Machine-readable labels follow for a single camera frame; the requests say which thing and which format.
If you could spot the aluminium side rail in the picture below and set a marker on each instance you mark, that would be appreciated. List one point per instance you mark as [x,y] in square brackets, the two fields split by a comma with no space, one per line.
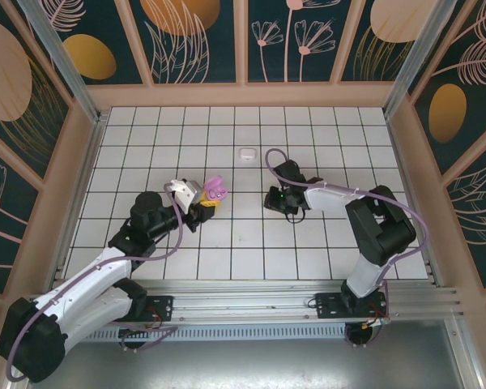
[78,194]
[410,194]

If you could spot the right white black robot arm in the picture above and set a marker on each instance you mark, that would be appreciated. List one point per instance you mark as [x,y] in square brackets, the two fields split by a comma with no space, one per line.
[380,227]

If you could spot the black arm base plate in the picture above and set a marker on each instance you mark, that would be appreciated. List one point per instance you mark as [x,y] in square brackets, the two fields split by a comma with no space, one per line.
[164,308]
[326,306]

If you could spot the white earbud charging case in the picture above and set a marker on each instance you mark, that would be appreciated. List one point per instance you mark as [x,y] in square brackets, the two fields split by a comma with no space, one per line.
[247,154]

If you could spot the aluminium frame post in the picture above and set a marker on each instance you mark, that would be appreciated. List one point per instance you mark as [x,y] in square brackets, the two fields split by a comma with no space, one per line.
[65,65]
[413,56]

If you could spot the aluminium mounting rail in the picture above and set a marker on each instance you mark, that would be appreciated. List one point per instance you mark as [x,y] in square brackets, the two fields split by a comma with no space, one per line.
[235,302]

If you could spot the purple earbud charging case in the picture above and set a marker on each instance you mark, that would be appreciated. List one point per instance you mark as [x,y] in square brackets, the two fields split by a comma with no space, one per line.
[214,182]

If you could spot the grey sheet metal panel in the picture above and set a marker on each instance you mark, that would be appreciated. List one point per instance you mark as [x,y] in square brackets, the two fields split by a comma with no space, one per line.
[247,364]

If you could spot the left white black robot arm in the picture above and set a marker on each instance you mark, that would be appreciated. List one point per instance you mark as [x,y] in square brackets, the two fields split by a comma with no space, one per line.
[89,279]

